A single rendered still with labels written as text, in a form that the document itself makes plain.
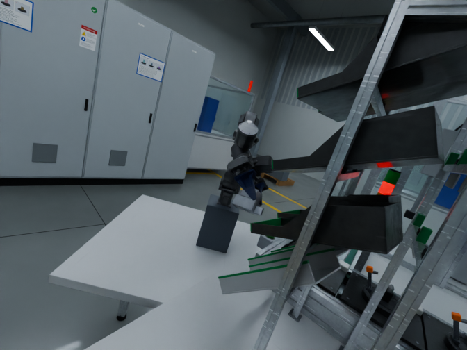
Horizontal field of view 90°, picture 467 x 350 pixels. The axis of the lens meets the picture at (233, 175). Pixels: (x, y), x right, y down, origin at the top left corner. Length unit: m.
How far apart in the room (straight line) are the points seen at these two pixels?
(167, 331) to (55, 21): 3.03
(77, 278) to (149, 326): 0.27
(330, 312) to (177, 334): 0.49
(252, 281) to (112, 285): 0.44
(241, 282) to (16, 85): 3.00
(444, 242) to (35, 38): 3.27
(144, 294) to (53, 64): 2.80
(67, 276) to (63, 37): 2.73
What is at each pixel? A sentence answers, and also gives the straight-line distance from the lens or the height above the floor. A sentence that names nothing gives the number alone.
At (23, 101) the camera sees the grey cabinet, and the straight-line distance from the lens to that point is 3.28.
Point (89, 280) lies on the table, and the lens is 0.87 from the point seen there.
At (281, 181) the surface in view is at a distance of 6.35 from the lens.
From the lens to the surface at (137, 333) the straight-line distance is 0.75.
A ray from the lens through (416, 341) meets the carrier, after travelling 1.01.
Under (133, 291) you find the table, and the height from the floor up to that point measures 0.86.
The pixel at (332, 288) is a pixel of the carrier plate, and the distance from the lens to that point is 0.97.
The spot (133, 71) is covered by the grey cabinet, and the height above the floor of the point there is 1.59.
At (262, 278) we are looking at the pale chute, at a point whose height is 1.11.
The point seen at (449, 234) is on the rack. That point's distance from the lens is 0.44.
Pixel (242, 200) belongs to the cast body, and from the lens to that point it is 0.64.
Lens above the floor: 1.44
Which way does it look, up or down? 14 degrees down
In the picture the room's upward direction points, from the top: 17 degrees clockwise
